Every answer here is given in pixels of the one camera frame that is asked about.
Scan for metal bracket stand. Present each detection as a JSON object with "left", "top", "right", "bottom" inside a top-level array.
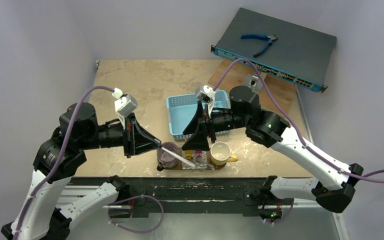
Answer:
[{"left": 244, "top": 74, "right": 264, "bottom": 93}]

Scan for white toothbrush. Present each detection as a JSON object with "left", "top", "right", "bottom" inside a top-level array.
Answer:
[{"left": 161, "top": 147, "right": 196, "bottom": 168}]

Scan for yellow mug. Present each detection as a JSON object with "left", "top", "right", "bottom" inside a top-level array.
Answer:
[{"left": 209, "top": 141, "right": 239, "bottom": 166}]

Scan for grey network switch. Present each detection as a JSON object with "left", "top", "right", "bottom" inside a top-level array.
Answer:
[{"left": 210, "top": 7, "right": 337, "bottom": 93}]

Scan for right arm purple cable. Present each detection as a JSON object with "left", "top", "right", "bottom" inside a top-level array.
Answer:
[{"left": 213, "top": 58, "right": 384, "bottom": 226}]

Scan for light blue plastic basket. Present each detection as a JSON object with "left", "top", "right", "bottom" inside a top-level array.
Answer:
[{"left": 166, "top": 90, "right": 230, "bottom": 142}]

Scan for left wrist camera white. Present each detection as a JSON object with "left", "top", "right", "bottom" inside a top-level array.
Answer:
[{"left": 112, "top": 87, "right": 138, "bottom": 130}]

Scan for clear plastic box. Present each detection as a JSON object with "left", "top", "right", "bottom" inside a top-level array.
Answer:
[{"left": 181, "top": 150, "right": 208, "bottom": 170}]

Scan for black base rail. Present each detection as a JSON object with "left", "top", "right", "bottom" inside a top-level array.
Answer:
[{"left": 89, "top": 177, "right": 312, "bottom": 220}]

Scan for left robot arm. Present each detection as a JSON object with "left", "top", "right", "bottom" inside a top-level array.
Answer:
[{"left": 1, "top": 102, "right": 162, "bottom": 240}]

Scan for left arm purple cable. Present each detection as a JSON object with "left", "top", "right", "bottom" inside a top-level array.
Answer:
[{"left": 11, "top": 86, "right": 165, "bottom": 240}]

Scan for purple translucent cup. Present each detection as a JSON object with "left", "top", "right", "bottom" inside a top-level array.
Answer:
[{"left": 156, "top": 142, "right": 179, "bottom": 172}]

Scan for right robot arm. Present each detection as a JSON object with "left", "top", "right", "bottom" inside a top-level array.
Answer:
[{"left": 182, "top": 85, "right": 364, "bottom": 213}]

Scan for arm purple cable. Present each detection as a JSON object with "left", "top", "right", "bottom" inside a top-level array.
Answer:
[
  {"left": 213, "top": 58, "right": 384, "bottom": 226},
  {"left": 11, "top": 86, "right": 165, "bottom": 240}
]

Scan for yellow toothbrush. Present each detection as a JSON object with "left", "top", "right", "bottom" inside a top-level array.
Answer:
[{"left": 183, "top": 150, "right": 194, "bottom": 161}]

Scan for light wooden board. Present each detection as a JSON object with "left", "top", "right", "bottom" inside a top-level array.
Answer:
[{"left": 208, "top": 59, "right": 301, "bottom": 121}]

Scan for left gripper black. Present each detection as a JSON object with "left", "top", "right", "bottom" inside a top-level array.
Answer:
[{"left": 80, "top": 111, "right": 163, "bottom": 156}]

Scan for blue handled pliers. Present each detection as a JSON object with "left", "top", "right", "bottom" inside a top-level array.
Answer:
[{"left": 240, "top": 33, "right": 279, "bottom": 59}]

